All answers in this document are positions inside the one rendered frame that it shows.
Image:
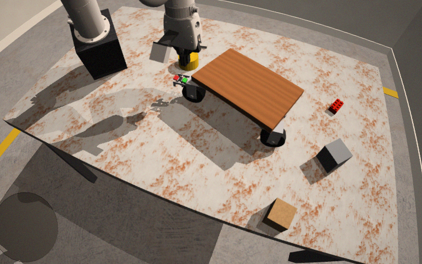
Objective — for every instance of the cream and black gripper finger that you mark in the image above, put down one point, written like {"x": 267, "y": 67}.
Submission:
{"x": 186, "y": 57}
{"x": 180, "y": 52}

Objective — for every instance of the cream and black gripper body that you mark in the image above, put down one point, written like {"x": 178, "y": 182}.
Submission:
{"x": 189, "y": 30}

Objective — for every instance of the red toy building brick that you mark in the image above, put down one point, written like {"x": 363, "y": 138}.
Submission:
{"x": 335, "y": 106}

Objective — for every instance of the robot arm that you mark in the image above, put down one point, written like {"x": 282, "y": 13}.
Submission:
{"x": 90, "y": 28}

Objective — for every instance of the yellow cylinder with center hole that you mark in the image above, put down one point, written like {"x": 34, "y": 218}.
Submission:
{"x": 193, "y": 63}

